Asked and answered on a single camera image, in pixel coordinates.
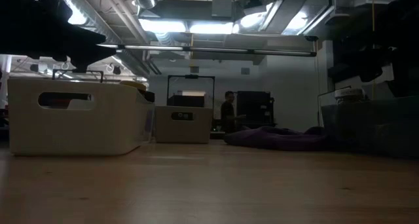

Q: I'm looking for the person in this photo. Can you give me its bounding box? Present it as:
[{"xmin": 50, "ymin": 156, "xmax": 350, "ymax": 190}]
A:
[{"xmin": 219, "ymin": 90, "xmax": 246, "ymax": 134}]

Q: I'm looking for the dark transparent plastic bin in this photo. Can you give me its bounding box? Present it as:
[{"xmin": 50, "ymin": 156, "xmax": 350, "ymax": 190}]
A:
[{"xmin": 320, "ymin": 97, "xmax": 419, "ymax": 158}]

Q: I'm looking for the purple cloth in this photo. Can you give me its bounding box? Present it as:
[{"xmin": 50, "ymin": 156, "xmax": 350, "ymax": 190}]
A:
[{"xmin": 223, "ymin": 125, "xmax": 328, "ymax": 152}]

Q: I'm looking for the gray plastic bin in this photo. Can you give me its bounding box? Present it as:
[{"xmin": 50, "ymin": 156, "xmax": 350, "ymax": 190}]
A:
[{"xmin": 155, "ymin": 105, "xmax": 213, "ymax": 145}]

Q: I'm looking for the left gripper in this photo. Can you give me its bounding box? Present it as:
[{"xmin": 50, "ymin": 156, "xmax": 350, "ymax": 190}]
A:
[{"xmin": 62, "ymin": 24, "xmax": 117, "ymax": 73}]

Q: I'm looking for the black frame cart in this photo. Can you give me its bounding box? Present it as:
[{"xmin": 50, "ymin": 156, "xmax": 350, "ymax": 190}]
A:
[{"xmin": 166, "ymin": 74, "xmax": 216, "ymax": 107}]

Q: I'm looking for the white plastic bin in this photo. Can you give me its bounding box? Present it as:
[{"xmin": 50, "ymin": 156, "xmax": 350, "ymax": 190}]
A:
[{"xmin": 7, "ymin": 78, "xmax": 155, "ymax": 157}]

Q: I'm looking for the long metal bar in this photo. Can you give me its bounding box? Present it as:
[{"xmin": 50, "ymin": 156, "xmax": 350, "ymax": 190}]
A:
[{"xmin": 96, "ymin": 43, "xmax": 318, "ymax": 58}]

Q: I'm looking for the black cabinet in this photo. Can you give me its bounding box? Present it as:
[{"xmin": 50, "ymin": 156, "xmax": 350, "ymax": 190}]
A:
[{"xmin": 236, "ymin": 90, "xmax": 276, "ymax": 128}]

